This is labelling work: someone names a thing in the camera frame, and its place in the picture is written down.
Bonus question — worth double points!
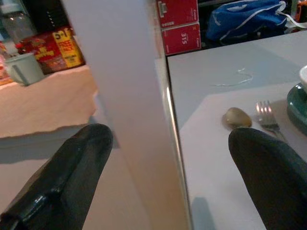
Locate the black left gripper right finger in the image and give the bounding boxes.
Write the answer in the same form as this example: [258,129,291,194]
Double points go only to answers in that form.
[228,127,307,230]

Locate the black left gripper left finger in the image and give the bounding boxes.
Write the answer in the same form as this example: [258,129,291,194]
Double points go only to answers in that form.
[0,123,114,230]

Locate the light green mug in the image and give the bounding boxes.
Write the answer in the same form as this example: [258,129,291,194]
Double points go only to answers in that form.
[4,52,46,86]

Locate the metal fork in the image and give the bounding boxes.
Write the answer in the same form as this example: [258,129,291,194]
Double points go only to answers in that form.
[255,100,287,143]

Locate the peach tablecloth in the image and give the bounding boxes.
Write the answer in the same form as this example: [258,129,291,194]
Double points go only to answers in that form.
[0,64,99,139]

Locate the green plate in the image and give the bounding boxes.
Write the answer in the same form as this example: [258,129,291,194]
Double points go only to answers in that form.
[286,82,307,131]

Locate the white bowl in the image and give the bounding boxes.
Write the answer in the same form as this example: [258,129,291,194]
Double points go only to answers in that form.
[299,64,307,94]

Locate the white upright board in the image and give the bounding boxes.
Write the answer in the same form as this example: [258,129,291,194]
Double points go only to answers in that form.
[59,0,190,230]

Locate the red yellow snack pack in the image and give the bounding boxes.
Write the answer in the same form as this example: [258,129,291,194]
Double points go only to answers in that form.
[20,27,86,75]

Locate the glass jar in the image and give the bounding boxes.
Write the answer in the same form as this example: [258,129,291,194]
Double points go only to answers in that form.
[2,7,37,44]

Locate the blue bag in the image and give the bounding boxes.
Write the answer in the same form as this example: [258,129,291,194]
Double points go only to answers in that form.
[205,0,292,45]

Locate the red cardboard box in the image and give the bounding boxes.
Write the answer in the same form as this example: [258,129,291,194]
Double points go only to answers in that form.
[157,0,199,27]
[161,23,201,56]

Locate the black appliance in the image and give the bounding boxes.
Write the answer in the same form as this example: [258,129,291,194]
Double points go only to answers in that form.
[23,0,71,34]

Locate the orange object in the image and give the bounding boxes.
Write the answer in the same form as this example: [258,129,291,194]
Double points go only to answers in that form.
[296,0,307,23]

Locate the thin white string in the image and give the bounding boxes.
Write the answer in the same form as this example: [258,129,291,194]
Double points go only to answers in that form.
[211,68,254,87]

